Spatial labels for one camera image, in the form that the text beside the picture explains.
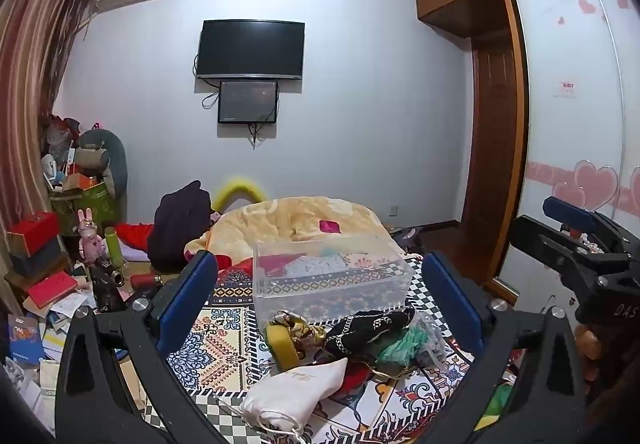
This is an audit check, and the grey plush toy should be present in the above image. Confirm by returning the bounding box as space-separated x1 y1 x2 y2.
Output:
75 129 128 200

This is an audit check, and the yellow foam tube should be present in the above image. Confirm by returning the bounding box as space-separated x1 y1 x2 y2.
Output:
212 177 266 212

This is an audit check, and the white drawstring pouch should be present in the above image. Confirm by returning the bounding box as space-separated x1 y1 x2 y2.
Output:
239 358 348 435

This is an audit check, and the beige fleece blanket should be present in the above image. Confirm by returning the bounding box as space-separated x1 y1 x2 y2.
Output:
183 197 405 275

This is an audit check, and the small black wall monitor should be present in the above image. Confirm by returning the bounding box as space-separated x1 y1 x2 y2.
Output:
218 80 279 125

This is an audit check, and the grey mesh cloth bag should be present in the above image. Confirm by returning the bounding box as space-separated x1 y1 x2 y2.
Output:
408 311 448 372

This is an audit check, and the wall mounted black television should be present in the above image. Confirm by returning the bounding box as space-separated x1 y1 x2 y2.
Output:
195 19 305 80

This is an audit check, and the green knitted cloth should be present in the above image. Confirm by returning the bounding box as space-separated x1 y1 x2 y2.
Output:
376 326 430 367

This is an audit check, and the clear plastic storage box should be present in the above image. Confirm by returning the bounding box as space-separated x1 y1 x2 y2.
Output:
253 235 413 328

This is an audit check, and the red notebook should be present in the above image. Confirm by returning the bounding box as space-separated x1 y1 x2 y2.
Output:
27 271 78 308

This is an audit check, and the black white patterned cloth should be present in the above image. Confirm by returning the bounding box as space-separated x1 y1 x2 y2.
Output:
323 306 416 358

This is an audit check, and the striped brown curtain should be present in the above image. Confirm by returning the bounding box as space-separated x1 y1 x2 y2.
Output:
0 0 99 315

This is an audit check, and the wooden wardrobe cabinet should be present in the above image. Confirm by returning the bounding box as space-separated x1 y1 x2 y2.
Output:
416 0 528 303

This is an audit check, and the red velvet gold pouch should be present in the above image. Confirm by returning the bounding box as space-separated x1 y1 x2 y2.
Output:
330 360 396 401

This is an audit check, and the patterned tablecloth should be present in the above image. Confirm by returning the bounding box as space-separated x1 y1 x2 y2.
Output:
168 255 473 443

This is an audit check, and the yellow green sponge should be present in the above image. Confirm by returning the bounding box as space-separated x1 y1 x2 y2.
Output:
265 325 300 372

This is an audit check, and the pink rabbit figure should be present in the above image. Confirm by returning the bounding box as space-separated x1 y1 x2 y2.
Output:
77 208 105 265

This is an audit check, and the red gift box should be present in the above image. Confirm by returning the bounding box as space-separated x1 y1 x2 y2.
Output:
8 212 60 257

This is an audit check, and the dark purple garment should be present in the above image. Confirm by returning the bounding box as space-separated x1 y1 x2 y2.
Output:
146 181 212 274

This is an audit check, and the green storage box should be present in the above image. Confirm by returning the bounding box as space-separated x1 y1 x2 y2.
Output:
49 183 122 236

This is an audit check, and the white sliding door with hearts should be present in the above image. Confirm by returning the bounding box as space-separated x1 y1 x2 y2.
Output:
497 0 640 310

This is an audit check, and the floral silk scarf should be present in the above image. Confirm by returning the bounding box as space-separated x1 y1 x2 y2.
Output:
270 309 326 350

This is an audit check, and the green cylinder bottle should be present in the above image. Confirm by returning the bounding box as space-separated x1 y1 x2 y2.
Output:
104 227 124 268

